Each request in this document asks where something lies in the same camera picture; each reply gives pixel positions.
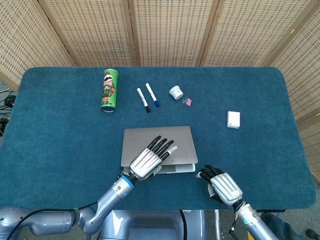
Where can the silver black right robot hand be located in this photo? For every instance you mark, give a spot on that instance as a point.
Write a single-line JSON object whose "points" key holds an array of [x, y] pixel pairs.
{"points": [[225, 186]]}

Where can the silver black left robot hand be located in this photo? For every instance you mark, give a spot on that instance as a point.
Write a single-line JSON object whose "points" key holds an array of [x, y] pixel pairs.
{"points": [[145, 162]]}

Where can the silver laptop computer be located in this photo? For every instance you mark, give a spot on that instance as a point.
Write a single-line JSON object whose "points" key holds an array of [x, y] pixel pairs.
{"points": [[180, 140]]}

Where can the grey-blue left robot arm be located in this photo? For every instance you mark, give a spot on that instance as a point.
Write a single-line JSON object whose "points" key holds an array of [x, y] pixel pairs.
{"points": [[107, 200]]}

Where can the grey-blue robot torso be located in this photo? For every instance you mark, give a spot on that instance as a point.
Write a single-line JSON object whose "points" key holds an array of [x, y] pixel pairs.
{"points": [[150, 225]]}

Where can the white marker with black cap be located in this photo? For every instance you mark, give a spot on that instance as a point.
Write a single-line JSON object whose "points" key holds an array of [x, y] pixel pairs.
{"points": [[142, 98]]}

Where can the pink and white card box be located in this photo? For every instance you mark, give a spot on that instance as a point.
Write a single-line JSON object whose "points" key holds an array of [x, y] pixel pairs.
{"points": [[233, 120]]}

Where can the white marker with blue cap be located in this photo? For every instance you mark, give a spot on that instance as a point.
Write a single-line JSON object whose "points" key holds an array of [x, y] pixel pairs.
{"points": [[151, 93]]}

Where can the pink binder clip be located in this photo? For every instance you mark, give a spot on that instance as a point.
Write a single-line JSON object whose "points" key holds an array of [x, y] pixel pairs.
{"points": [[189, 101], [185, 101]]}

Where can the green Pringles chip can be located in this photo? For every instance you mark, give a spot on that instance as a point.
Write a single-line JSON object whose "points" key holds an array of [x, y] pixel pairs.
{"points": [[109, 92]]}

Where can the teal table cloth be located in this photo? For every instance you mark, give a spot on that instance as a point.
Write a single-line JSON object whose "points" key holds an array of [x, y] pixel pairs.
{"points": [[62, 140]]}

